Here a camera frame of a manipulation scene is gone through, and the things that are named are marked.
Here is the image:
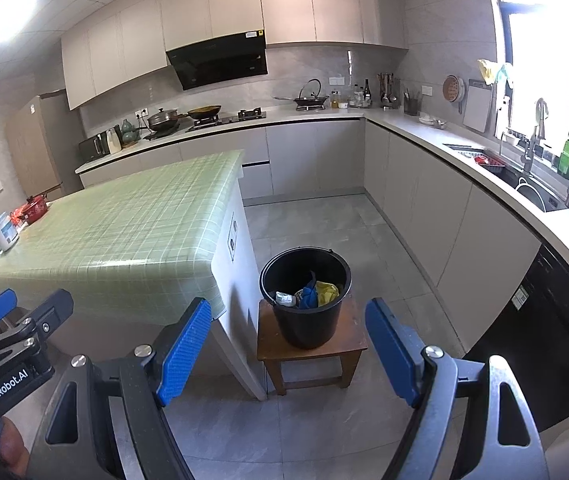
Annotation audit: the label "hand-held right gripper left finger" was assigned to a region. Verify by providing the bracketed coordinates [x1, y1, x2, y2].
[29, 297, 212, 480]

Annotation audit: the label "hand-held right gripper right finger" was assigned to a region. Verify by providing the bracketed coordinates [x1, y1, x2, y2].
[365, 297, 550, 480]

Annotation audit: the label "black bucket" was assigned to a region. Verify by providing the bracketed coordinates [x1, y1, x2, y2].
[258, 246, 353, 351]

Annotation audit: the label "yellow wrapper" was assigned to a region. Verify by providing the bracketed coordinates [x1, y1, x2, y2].
[315, 281, 340, 307]

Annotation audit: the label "blue cloth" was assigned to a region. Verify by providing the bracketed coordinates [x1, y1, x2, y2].
[299, 270, 321, 309]

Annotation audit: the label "person's left hand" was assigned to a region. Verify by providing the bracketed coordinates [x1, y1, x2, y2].
[0, 417, 30, 467]

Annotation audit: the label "wooden stool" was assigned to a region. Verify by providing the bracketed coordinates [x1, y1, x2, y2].
[257, 300, 369, 397]

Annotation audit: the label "white table appliance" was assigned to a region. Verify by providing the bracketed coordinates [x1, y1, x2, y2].
[0, 211, 20, 252]

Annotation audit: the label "red pot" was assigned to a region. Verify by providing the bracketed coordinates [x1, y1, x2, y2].
[12, 194, 49, 226]

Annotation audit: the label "green checked tablecloth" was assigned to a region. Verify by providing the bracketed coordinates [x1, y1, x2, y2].
[0, 149, 245, 318]

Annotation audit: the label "black dishwasher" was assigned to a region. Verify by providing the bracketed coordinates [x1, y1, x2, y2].
[462, 245, 569, 433]

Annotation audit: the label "beige refrigerator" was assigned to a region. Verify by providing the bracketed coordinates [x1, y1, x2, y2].
[5, 89, 85, 201]

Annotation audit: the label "black microwave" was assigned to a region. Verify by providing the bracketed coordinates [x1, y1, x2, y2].
[78, 131, 111, 162]

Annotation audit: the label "grey kitchen counter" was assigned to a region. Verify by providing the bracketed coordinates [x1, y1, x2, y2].
[74, 107, 569, 461]

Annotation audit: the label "green ceramic jar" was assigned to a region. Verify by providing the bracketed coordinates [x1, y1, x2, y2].
[120, 118, 140, 146]

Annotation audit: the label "kitchen sink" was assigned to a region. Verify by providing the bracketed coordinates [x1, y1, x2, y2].
[442, 142, 569, 213]

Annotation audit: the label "lidded cooking pot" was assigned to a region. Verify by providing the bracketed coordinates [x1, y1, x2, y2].
[146, 107, 189, 133]

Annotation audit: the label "gas stove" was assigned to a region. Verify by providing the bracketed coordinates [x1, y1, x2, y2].
[143, 109, 268, 141]

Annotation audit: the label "chrome faucet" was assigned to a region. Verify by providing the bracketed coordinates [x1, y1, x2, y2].
[517, 97, 550, 178]

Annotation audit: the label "frying pan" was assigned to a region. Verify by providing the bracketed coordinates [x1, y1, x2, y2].
[187, 104, 222, 120]

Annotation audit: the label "white cutting board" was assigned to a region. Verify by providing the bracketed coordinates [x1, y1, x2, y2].
[462, 79, 494, 133]

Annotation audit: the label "utensil holder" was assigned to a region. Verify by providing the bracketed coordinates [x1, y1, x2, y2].
[377, 72, 400, 109]

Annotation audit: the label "green bottle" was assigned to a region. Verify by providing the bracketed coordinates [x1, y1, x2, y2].
[557, 127, 569, 176]

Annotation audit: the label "round bamboo trivet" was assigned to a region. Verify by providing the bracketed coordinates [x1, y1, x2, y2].
[442, 75, 465, 113]

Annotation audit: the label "black range hood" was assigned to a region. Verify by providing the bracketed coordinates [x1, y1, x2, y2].
[165, 30, 268, 92]

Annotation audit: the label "yellow cloth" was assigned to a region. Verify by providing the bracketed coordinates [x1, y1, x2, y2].
[477, 59, 501, 86]

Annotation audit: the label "beige upper cabinets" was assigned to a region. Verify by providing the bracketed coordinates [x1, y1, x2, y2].
[60, 0, 410, 111]

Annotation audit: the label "kitchen window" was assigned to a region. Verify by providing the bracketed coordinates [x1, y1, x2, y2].
[487, 0, 569, 171]

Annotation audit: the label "wok with arched handle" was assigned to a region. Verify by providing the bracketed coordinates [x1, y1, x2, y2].
[273, 78, 330, 111]

